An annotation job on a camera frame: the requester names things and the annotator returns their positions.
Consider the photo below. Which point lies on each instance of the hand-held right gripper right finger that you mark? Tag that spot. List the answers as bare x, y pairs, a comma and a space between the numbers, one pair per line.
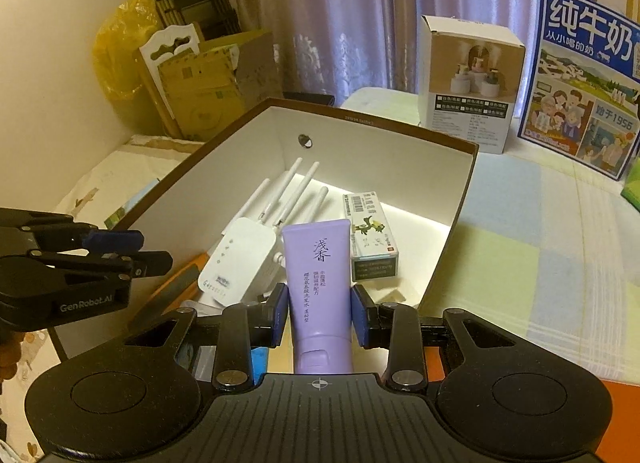
361, 315

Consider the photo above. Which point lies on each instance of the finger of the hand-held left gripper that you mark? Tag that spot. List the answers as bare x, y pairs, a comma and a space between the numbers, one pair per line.
140, 264
110, 239

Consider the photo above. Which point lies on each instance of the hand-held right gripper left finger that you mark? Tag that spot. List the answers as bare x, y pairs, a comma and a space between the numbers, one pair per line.
277, 315

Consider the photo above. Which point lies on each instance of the orange utility knife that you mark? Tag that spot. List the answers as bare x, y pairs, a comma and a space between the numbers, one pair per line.
177, 280

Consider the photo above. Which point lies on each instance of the purple cosmetic tube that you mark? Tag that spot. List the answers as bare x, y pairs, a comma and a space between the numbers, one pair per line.
317, 268

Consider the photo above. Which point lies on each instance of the white wifi repeater with antennas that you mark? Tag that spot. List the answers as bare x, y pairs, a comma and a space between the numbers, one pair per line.
240, 258

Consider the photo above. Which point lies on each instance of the white ointment box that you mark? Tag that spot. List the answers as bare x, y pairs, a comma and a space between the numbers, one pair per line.
372, 243

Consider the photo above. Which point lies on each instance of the brown cardboard box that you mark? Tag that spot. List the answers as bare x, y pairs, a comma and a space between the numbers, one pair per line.
380, 158

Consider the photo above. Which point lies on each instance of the white box with green picture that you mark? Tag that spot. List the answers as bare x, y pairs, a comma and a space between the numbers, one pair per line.
125, 210

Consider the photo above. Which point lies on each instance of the stacked brown cardboard boxes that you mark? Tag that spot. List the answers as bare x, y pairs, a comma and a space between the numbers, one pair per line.
210, 88

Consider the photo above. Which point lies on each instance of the yellow plastic bag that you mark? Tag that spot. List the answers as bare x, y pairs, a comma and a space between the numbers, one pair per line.
117, 58

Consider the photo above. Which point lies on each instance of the pastel plaid tablecloth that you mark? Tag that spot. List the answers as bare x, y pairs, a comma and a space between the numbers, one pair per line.
540, 243

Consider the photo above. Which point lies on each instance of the white carved board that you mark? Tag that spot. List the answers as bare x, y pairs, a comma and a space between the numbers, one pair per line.
167, 45

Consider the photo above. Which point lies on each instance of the white humidifier product box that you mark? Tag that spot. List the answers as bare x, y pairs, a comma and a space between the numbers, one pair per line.
470, 93

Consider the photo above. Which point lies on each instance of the purple patterned curtain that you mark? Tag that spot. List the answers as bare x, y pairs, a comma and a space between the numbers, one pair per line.
350, 18

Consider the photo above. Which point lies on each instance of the pack of green tissue packets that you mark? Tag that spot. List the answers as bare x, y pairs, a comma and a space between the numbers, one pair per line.
634, 195

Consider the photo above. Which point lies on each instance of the blue milk carton box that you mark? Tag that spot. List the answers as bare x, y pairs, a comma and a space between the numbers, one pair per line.
580, 68

